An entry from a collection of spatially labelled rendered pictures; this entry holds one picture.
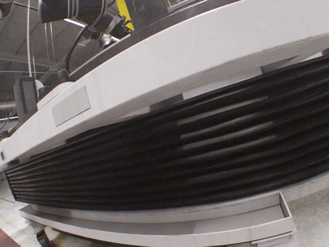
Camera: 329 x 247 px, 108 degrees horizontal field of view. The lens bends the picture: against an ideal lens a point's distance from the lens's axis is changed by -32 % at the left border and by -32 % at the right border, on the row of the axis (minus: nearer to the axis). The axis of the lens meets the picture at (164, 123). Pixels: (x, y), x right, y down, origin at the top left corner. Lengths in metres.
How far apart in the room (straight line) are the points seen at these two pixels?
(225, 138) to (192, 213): 0.28
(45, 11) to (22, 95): 0.31
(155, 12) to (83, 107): 0.18
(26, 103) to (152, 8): 0.46
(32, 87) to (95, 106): 0.41
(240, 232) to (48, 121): 0.49
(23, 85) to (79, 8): 0.34
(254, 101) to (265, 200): 0.30
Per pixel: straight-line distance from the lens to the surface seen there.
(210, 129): 0.50
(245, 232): 0.48
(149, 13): 0.29
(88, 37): 1.46
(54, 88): 0.34
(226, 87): 0.48
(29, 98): 0.61
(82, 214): 0.98
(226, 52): 0.19
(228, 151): 0.51
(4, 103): 15.25
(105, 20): 0.90
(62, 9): 0.72
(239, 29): 0.20
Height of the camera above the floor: 0.74
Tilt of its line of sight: 2 degrees down
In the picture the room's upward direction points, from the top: 18 degrees counter-clockwise
